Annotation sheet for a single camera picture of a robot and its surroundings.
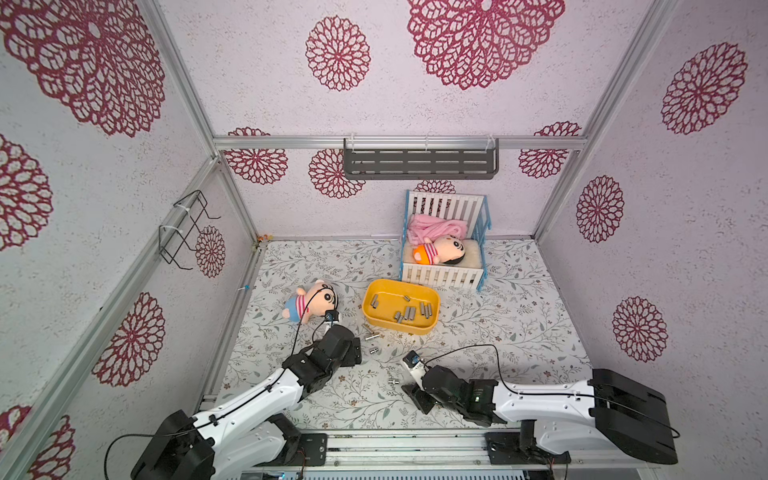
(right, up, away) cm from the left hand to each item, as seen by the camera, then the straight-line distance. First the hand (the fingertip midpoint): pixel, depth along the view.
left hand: (346, 344), depth 85 cm
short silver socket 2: (+15, +6, +12) cm, 20 cm away
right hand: (+19, -10, -3) cm, 21 cm away
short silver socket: (+19, +11, +17) cm, 28 cm away
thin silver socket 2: (+26, +8, +14) cm, 31 cm away
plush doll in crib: (+31, +28, +16) cm, 45 cm away
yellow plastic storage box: (+17, +9, +15) cm, 25 cm away
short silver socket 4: (+12, -10, -2) cm, 16 cm away
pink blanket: (+25, +37, +26) cm, 52 cm away
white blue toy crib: (+40, +21, +15) cm, 48 cm away
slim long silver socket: (+8, +10, +16) cm, 21 cm away
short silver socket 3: (+8, -3, +5) cm, 10 cm away
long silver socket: (+5, +3, +9) cm, 11 cm away
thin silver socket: (+24, +8, +14) cm, 29 cm away
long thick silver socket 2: (+20, +7, +12) cm, 24 cm away
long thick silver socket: (+19, +7, +12) cm, 23 cm away
